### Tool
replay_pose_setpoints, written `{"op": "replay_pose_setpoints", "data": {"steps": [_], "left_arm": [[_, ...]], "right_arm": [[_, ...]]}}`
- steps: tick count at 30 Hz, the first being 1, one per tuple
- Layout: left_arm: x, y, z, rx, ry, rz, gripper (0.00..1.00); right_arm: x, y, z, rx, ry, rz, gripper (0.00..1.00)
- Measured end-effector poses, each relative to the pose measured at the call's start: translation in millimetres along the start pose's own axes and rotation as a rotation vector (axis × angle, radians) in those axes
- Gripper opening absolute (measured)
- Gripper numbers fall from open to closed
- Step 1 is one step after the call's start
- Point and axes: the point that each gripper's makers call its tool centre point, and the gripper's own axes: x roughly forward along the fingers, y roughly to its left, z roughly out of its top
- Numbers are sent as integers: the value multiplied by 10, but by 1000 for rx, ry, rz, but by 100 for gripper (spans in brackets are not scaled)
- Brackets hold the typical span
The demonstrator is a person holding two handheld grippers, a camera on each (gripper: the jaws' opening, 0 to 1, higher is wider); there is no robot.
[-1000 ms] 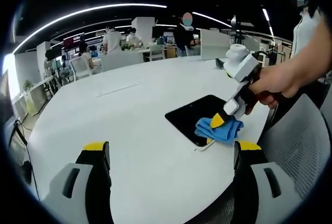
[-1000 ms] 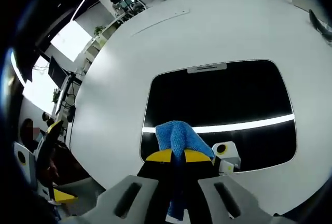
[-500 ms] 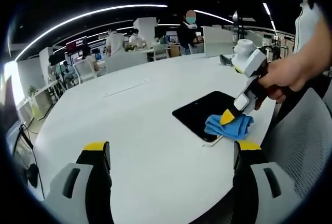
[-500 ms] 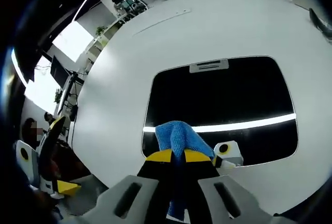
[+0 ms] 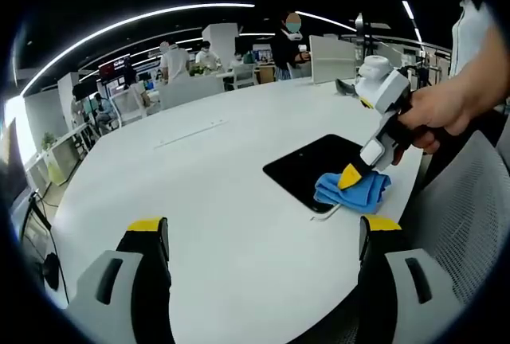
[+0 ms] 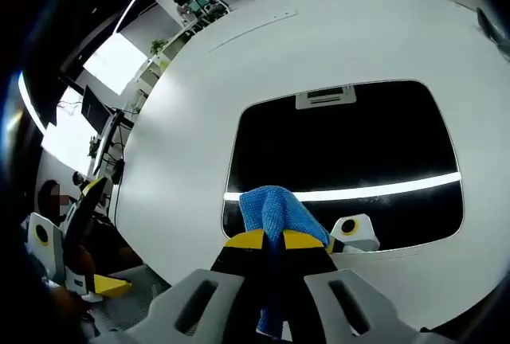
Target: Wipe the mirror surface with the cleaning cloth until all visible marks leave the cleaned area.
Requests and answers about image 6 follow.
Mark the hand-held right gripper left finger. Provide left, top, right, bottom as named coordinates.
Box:
left=89, top=229, right=269, bottom=344

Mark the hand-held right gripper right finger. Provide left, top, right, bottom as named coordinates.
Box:
left=280, top=229, right=422, bottom=344

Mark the blue cleaning cloth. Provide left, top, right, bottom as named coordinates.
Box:
left=238, top=185, right=332, bottom=339

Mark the person's left hand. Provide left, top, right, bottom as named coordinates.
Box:
left=49, top=284, right=91, bottom=319

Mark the grey mesh chair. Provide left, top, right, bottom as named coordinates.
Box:
left=85, top=266, right=173, bottom=334

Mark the black computer monitor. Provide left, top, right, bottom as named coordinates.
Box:
left=80, top=85, right=115, bottom=132

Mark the white table cable cover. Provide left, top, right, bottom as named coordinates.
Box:
left=208, top=10, right=300, bottom=54

